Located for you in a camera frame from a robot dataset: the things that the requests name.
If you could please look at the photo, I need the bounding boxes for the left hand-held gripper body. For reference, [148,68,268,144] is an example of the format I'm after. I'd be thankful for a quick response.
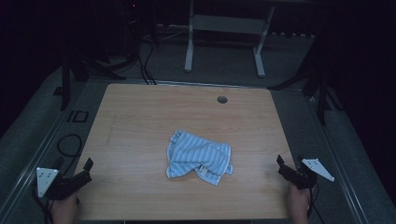
[35,166,78,201]

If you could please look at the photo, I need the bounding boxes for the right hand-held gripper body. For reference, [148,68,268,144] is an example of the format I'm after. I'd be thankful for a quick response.
[290,157,336,191]

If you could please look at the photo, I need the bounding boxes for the blue striped towel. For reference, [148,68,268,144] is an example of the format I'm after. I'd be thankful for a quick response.
[165,129,234,187]

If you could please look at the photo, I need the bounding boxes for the person's right hand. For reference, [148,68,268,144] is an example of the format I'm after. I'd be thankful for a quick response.
[287,182,312,224]

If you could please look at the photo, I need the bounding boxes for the person's left hand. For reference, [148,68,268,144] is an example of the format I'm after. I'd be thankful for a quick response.
[49,190,80,224]

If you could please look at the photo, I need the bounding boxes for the black tripod stand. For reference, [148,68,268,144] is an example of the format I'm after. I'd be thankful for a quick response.
[52,50,127,112]
[266,32,345,126]

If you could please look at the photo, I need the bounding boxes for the dark equipment rack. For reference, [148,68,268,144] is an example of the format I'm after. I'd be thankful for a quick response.
[121,0,159,62]

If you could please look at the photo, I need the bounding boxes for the metal floor rail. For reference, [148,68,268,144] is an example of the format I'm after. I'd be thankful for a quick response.
[306,92,372,224]
[0,92,82,218]

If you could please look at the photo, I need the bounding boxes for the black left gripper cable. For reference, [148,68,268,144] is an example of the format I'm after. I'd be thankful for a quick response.
[32,182,54,224]

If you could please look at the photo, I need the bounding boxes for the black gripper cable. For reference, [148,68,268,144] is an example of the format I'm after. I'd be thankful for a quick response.
[32,182,54,224]
[306,183,327,224]

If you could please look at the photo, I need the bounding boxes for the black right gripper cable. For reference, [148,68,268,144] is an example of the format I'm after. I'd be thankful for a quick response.
[306,183,327,224]

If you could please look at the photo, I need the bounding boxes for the black looped floor cable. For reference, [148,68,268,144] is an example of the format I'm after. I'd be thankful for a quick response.
[56,133,84,175]

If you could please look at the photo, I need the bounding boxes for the black hanging cables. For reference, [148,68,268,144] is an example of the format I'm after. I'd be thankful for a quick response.
[135,39,158,86]

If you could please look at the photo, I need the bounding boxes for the white metal table frame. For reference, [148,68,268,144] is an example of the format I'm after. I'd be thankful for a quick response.
[184,0,276,78]

